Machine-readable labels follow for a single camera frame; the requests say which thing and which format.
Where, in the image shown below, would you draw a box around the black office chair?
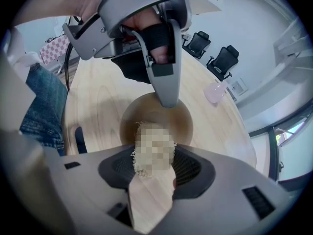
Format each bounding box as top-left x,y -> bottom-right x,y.
181,30 -> 212,60
206,45 -> 240,82

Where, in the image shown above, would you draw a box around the brown wooden bowl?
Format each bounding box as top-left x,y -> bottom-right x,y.
119,92 -> 194,152

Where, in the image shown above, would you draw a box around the red white checkered cloth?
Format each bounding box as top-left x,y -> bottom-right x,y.
39,34 -> 71,65

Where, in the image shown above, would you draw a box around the black window frame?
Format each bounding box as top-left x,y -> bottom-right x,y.
247,101 -> 313,191

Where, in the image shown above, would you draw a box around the person's white printed shirt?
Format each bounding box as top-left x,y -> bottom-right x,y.
6,27 -> 42,81

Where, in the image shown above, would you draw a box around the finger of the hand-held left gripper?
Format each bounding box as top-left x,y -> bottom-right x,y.
146,18 -> 183,109
111,49 -> 155,85

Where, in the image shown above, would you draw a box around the person's left hand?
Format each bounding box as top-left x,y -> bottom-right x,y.
128,5 -> 176,64

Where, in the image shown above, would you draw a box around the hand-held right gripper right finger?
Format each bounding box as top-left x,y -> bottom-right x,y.
151,142 -> 295,235

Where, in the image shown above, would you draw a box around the beige sponge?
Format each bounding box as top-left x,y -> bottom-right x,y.
131,120 -> 178,181

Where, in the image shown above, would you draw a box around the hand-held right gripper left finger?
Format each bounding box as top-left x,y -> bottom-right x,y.
0,128 -> 138,235

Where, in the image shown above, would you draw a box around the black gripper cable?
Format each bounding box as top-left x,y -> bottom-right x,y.
63,42 -> 74,91

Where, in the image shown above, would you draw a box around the person's blue jeans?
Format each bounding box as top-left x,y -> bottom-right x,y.
19,62 -> 69,157

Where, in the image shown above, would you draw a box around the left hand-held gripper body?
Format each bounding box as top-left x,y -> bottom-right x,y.
62,0 -> 224,61

